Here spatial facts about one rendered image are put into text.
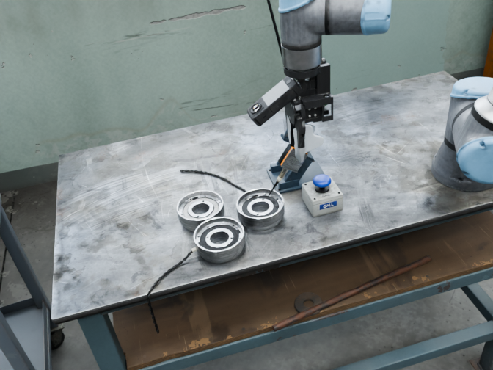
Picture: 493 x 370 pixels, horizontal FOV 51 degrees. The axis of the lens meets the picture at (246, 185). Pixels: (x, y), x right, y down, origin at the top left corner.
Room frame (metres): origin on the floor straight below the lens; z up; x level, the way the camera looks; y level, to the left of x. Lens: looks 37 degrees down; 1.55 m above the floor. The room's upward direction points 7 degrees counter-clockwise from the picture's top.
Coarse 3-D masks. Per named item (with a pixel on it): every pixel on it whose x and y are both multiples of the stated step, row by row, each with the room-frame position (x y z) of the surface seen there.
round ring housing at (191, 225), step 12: (192, 192) 0.93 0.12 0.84; (204, 192) 0.93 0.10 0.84; (180, 204) 0.91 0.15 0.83; (192, 204) 0.90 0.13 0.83; (204, 204) 0.90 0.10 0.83; (180, 216) 0.85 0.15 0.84; (192, 216) 0.86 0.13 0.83; (204, 216) 0.86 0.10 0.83; (216, 216) 0.85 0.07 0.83; (192, 228) 0.84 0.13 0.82
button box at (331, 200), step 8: (304, 184) 0.91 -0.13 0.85; (312, 184) 0.91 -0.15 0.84; (304, 192) 0.89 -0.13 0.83; (312, 192) 0.88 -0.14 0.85; (320, 192) 0.87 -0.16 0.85; (328, 192) 0.87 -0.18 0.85; (336, 192) 0.87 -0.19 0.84; (304, 200) 0.90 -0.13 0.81; (312, 200) 0.85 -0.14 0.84; (320, 200) 0.85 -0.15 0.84; (328, 200) 0.85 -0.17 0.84; (336, 200) 0.86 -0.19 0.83; (312, 208) 0.85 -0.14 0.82; (320, 208) 0.85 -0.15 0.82; (328, 208) 0.85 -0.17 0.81; (336, 208) 0.86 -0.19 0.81
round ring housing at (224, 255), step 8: (200, 224) 0.82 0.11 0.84; (208, 224) 0.83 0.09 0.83; (216, 224) 0.83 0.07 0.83; (224, 224) 0.82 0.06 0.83; (232, 224) 0.82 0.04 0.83; (240, 224) 0.81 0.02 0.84; (200, 232) 0.81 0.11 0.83; (216, 232) 0.80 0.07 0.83; (224, 232) 0.80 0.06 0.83; (208, 240) 0.78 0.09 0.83; (216, 240) 0.80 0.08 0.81; (224, 240) 0.80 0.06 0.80; (240, 240) 0.76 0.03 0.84; (200, 248) 0.75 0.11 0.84; (232, 248) 0.74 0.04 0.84; (240, 248) 0.75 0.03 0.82; (208, 256) 0.74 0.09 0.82; (216, 256) 0.73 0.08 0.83; (224, 256) 0.73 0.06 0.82; (232, 256) 0.74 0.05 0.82
